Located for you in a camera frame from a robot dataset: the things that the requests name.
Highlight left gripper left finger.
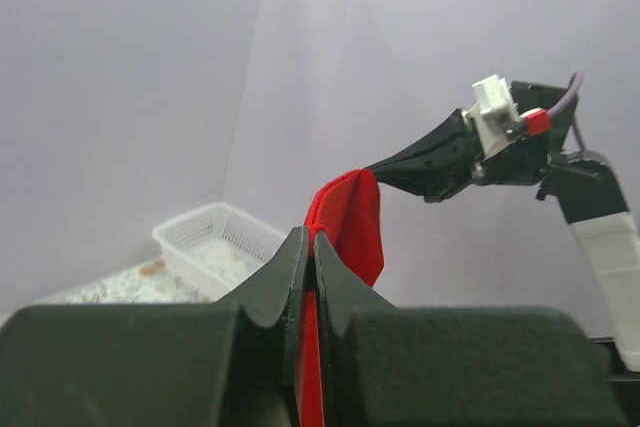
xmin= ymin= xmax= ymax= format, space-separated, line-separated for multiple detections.
xmin=1 ymin=227 xmax=309 ymax=426

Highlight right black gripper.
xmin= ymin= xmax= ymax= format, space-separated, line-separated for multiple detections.
xmin=369 ymin=109 xmax=550 ymax=203

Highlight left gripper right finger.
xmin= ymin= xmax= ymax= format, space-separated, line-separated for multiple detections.
xmin=313 ymin=234 xmax=629 ymax=426

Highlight red t shirt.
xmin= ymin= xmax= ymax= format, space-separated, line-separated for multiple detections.
xmin=301 ymin=169 xmax=384 ymax=427

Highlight white plastic basket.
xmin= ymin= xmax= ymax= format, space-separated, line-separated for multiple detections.
xmin=152 ymin=202 xmax=285 ymax=301

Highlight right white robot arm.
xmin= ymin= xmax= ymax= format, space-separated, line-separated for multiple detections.
xmin=370 ymin=73 xmax=639 ymax=372

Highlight floral patterned table mat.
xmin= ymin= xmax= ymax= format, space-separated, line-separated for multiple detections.
xmin=34 ymin=241 xmax=261 ymax=304

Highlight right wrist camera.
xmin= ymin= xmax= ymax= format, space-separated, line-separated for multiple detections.
xmin=463 ymin=75 xmax=551 ymax=160

